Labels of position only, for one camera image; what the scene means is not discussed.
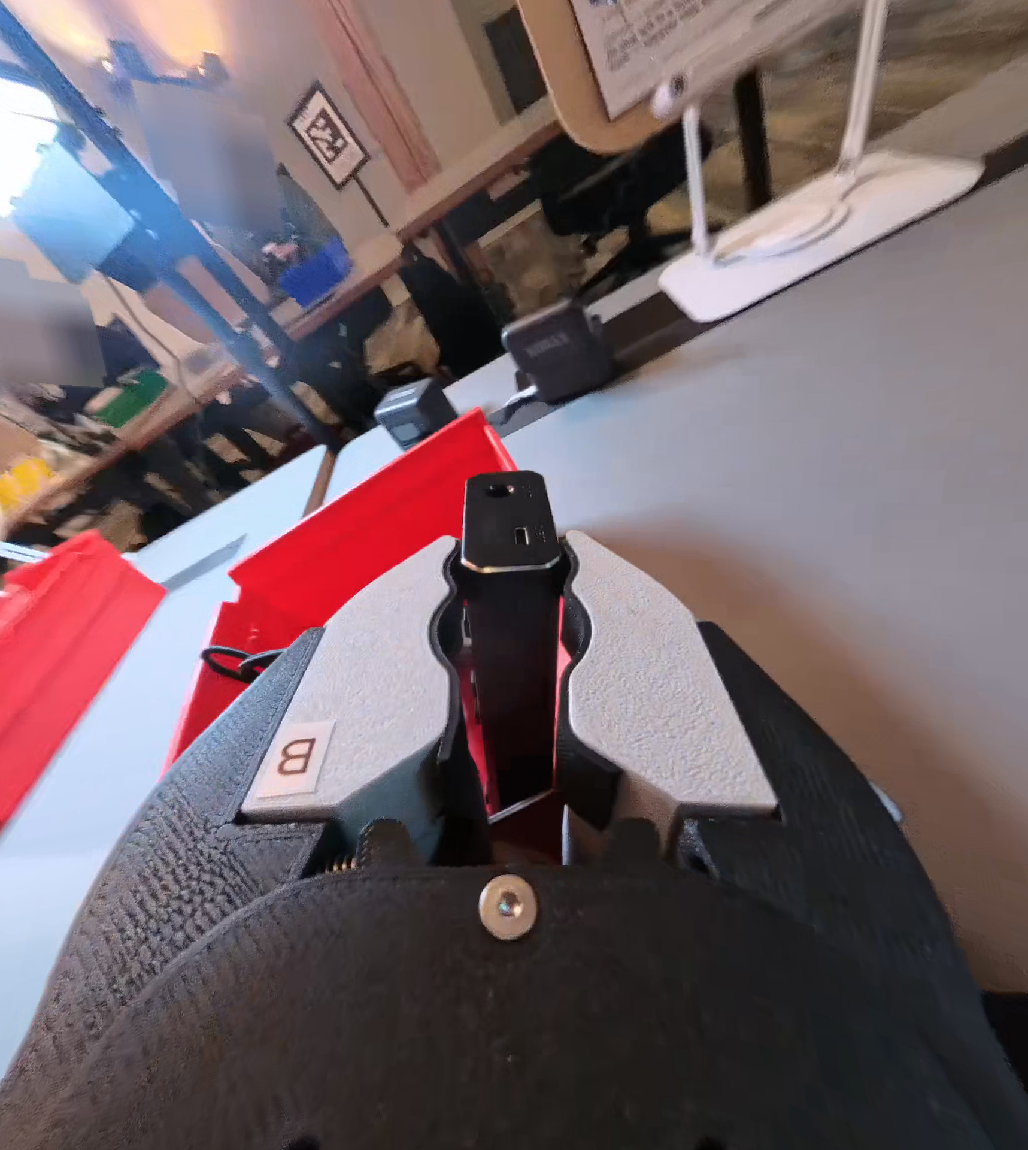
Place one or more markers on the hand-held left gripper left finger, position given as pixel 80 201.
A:
pixel 370 683

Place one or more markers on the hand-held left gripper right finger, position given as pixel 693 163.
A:
pixel 657 701

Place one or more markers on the red plastic bin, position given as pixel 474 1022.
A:
pixel 370 539
pixel 38 665

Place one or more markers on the black usb hub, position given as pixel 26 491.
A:
pixel 514 665

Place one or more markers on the small grey adapter box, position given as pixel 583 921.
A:
pixel 415 411

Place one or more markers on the black power adapter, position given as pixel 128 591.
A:
pixel 559 350

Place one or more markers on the green plastic bin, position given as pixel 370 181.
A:
pixel 132 400

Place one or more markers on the yellow plastic bin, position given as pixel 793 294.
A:
pixel 20 483

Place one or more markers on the blue plastic bin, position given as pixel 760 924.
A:
pixel 316 277

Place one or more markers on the black metal rack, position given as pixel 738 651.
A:
pixel 208 269

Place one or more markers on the framed black-white wall marker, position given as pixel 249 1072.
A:
pixel 328 135

